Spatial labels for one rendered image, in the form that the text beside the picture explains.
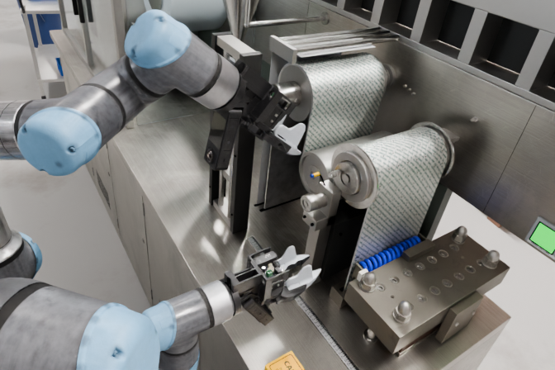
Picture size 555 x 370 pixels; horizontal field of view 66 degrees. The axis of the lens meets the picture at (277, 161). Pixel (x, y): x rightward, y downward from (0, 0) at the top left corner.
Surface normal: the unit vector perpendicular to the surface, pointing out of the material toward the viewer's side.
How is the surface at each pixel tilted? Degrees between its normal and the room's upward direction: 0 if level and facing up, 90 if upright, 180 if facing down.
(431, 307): 0
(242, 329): 0
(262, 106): 50
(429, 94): 90
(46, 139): 91
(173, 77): 114
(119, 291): 0
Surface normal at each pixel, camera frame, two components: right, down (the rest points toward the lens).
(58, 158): -0.23, 0.54
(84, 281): 0.11, -0.82
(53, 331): 0.04, -0.69
